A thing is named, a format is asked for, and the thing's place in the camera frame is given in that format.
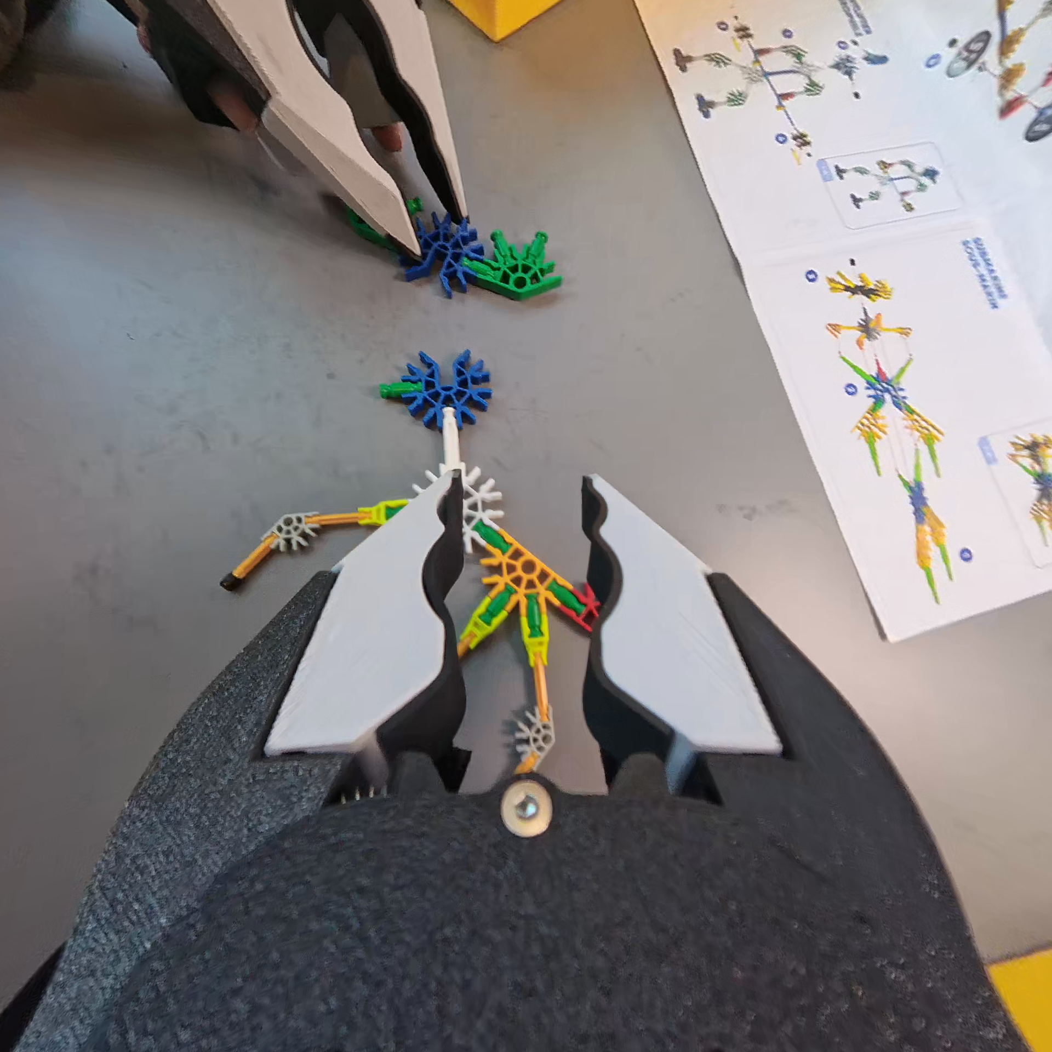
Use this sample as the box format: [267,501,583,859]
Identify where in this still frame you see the person's left forearm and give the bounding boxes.
[0,0,145,92]

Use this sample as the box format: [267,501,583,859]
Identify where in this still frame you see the multicoloured toy hand assembly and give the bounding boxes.
[220,349,605,777]

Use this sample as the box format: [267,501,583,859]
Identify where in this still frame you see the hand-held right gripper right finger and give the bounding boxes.
[580,472,784,782]

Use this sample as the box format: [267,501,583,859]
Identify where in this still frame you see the person's left hand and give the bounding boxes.
[135,20,266,134]

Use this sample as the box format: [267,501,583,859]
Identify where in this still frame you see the yellow divided plastic bin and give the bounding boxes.
[448,0,562,42]

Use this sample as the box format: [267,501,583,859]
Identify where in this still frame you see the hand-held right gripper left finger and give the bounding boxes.
[263,472,468,757]

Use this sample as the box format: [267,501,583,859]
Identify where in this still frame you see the grey desk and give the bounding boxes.
[0,0,1052,963]

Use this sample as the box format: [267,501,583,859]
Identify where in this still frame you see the green and blue toy assembly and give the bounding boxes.
[345,197,564,301]

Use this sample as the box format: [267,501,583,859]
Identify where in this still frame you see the white toy instruction sheet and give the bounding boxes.
[633,0,1052,644]

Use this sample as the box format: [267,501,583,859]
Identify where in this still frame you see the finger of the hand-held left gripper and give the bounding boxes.
[353,0,470,223]
[205,0,424,258]

